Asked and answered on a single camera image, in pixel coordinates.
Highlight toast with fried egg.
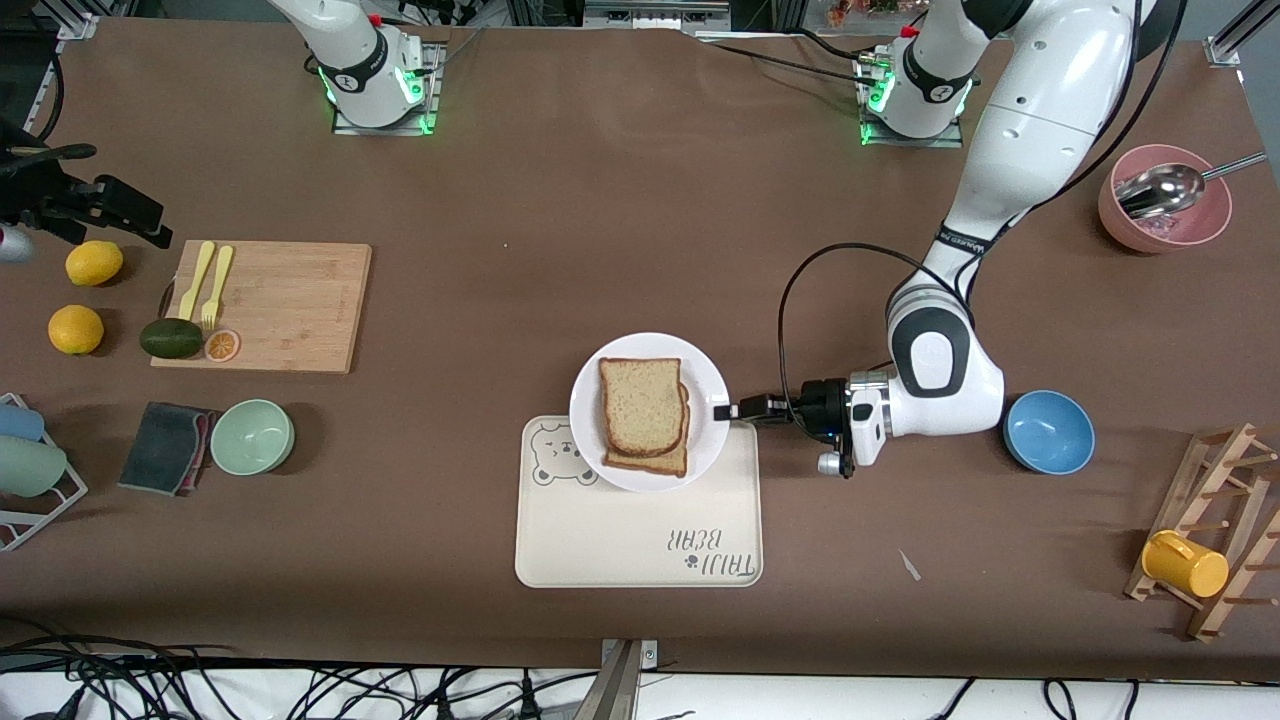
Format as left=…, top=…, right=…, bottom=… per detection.
left=604, top=385, right=691, bottom=478

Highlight plain bread slice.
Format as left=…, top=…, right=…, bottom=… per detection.
left=599, top=357, right=687, bottom=458

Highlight white round plate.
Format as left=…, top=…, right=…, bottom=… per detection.
left=569, top=332, right=732, bottom=493

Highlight yellow lemon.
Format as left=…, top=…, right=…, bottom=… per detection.
left=66, top=240, right=125, bottom=288

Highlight yellow plastic knife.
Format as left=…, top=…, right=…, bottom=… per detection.
left=178, top=241, right=216, bottom=322

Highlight orange-yellow citrus fruit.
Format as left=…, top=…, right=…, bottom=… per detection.
left=48, top=304, right=105, bottom=356

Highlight yellow plastic fork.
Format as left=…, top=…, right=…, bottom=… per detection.
left=201, top=246, right=234, bottom=331

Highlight dark green avocado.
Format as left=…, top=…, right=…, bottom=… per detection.
left=139, top=318, right=205, bottom=360

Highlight cream tray with bear print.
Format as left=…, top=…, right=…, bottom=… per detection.
left=515, top=415, right=764, bottom=589

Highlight wooden cutting board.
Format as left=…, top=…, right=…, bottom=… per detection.
left=150, top=243, right=373, bottom=375

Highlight light blue cup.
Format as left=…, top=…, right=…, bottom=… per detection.
left=0, top=402, right=46, bottom=443

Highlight blue bowl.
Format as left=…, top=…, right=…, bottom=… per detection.
left=1003, top=390, right=1096, bottom=475

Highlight dark grey folded cloth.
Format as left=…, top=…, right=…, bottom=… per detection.
left=118, top=402, right=216, bottom=497

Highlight grey-green cup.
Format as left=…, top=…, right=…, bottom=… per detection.
left=0, top=436, right=68, bottom=498

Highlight pale green bowl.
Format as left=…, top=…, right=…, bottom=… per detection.
left=210, top=399, right=296, bottom=476

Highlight yellow mug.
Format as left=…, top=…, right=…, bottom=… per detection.
left=1141, top=530, right=1230, bottom=599

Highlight metal ladle spoon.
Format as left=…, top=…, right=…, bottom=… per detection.
left=1114, top=152, right=1268, bottom=221

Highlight wooden peg cup rack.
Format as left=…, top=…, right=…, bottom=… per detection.
left=1124, top=423, right=1280, bottom=643

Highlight pink bowl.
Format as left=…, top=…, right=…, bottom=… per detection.
left=1098, top=144, right=1233, bottom=254

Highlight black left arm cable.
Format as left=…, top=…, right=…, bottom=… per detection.
left=777, top=0, right=1189, bottom=426

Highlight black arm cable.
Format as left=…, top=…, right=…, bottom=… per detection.
left=777, top=0, right=1189, bottom=426
left=25, top=50, right=66, bottom=143

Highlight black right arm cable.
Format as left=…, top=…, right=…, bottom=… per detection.
left=25, top=50, right=66, bottom=143

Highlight white wire rack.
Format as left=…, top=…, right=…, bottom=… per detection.
left=0, top=393, right=89, bottom=552

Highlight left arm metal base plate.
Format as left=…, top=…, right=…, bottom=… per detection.
left=858, top=55, right=966, bottom=149

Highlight metal table edge bracket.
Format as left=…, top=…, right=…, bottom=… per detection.
left=572, top=638, right=659, bottom=720

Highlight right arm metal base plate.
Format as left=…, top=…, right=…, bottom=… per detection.
left=332, top=40, right=442, bottom=137

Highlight black cable on table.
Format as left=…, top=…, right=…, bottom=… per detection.
left=695, top=35, right=886, bottom=89

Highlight tangled black floor cables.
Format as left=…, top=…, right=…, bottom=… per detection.
left=0, top=615, right=1141, bottom=720

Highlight aluminium frame strut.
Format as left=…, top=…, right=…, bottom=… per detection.
left=1205, top=0, right=1280, bottom=69

